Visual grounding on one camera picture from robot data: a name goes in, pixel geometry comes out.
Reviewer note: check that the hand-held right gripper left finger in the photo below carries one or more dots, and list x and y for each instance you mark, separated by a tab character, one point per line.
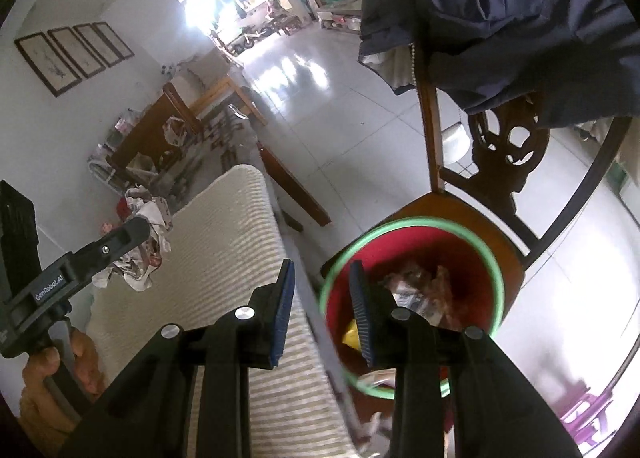
280	310

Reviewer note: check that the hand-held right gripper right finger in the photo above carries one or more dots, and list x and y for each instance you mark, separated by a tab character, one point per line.
362	310

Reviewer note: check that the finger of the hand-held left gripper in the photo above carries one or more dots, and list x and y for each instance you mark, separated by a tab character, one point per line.
115	243

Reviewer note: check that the white paper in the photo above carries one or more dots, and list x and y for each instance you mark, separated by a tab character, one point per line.
145	218

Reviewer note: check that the red bin with green rim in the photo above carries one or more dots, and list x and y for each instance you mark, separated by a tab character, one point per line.
415	248

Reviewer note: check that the person's left hand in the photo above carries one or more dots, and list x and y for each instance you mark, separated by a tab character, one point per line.
35	398

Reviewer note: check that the yellow box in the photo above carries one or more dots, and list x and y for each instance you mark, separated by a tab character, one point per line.
350	333

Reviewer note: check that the beige striped table cloth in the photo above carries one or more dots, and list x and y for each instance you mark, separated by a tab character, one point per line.
225	248

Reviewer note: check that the wooden dining chair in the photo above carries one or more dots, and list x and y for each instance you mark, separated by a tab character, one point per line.
145	132

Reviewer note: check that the carved wooden chair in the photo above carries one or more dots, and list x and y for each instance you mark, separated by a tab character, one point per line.
500	248

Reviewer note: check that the white plastic container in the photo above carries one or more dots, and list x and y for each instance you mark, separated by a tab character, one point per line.
455	142

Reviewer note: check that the purple plastic stool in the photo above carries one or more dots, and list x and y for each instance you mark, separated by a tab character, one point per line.
590	408

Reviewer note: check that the television cabinet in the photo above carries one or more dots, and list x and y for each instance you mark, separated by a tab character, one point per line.
340	17

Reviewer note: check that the blue jacket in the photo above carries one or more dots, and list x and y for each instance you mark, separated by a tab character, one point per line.
500	12

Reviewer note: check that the framed wall picture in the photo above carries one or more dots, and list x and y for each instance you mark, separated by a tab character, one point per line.
77	52
114	40
99	45
47	62

